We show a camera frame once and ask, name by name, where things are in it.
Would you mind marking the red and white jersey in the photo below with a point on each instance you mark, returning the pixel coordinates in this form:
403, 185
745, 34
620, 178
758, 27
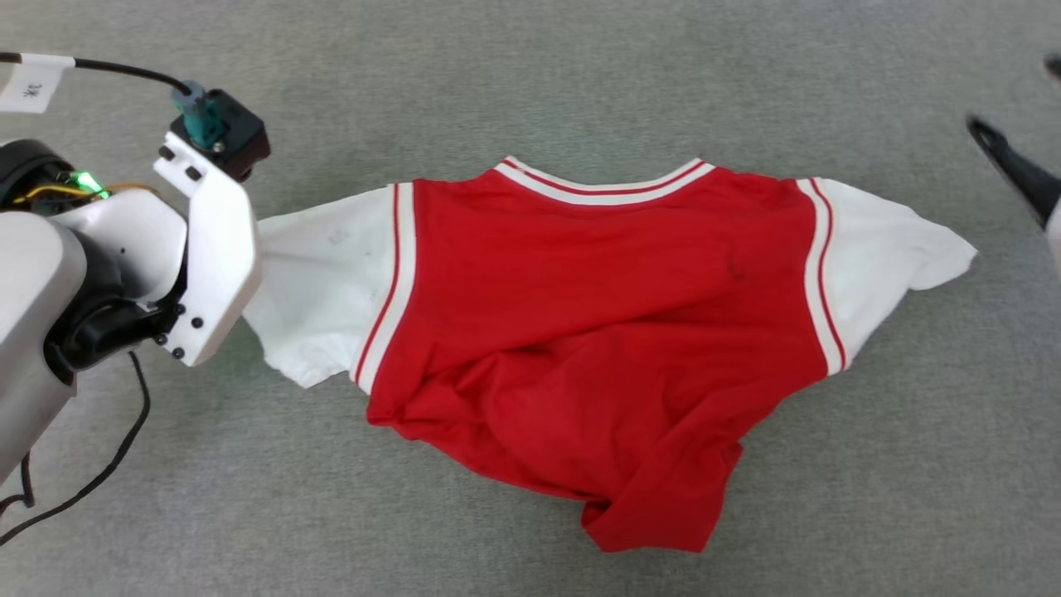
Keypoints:
580, 332

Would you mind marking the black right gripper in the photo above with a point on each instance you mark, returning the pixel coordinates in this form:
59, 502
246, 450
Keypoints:
1055, 240

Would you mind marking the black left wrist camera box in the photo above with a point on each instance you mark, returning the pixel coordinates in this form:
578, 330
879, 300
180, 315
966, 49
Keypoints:
244, 137

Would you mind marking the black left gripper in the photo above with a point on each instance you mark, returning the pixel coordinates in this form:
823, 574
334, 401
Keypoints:
124, 240

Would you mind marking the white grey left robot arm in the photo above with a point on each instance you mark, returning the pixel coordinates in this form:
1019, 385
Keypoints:
25, 332

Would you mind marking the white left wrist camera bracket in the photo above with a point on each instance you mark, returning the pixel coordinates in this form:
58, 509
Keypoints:
220, 249

